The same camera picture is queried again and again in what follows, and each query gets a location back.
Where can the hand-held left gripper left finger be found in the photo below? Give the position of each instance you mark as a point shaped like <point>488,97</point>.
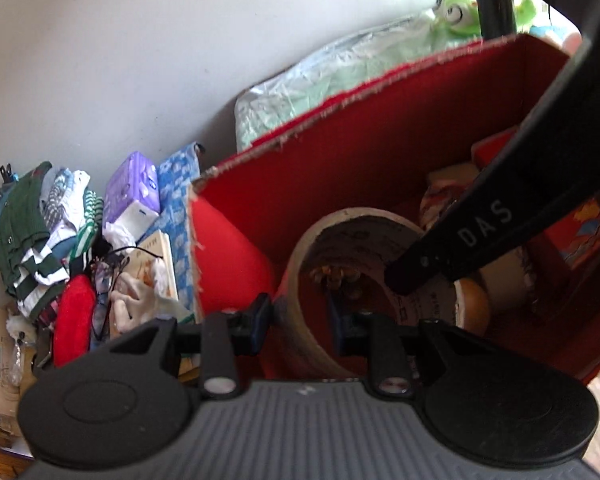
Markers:
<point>254,325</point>

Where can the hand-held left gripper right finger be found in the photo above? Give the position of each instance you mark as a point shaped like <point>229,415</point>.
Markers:
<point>337,327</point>

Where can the large beige tape roll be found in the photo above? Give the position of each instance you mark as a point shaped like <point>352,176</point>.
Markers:
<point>370,237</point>

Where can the red cardboard box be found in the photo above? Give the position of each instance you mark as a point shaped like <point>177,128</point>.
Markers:
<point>355,160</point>

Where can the small red box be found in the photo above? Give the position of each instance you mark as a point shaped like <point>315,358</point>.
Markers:
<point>495,152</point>

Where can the tan round object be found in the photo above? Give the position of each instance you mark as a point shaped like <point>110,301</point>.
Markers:
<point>472,305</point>

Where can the red printed packet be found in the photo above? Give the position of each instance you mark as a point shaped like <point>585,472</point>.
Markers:
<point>580,240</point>

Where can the cream crumpled cloth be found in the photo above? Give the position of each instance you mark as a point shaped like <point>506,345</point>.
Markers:
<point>135,305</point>

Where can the cream paperback book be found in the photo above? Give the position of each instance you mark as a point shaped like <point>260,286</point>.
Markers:
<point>155,255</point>

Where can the blue patterned cloth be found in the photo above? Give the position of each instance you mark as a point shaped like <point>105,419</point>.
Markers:
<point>177,195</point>

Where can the dark framed eyeglasses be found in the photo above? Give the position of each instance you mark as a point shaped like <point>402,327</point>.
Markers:
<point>100,305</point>

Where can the red cloth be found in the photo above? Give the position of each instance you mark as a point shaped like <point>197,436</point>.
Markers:
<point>72,320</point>

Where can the purple tissue pack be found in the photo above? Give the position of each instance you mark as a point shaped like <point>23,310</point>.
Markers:
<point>130,185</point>

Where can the light green plastic package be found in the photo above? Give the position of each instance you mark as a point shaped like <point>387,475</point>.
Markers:
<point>330,80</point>

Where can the pale green frog plush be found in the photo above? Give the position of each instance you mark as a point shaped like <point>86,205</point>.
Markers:
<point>455,10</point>

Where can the green white striped garment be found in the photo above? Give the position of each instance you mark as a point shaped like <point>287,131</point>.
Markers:
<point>40,265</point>

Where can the grey white striped cloth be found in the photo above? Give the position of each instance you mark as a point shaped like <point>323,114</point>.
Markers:
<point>62,195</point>

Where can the dark green garment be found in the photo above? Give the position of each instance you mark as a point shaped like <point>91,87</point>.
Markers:
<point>20,225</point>

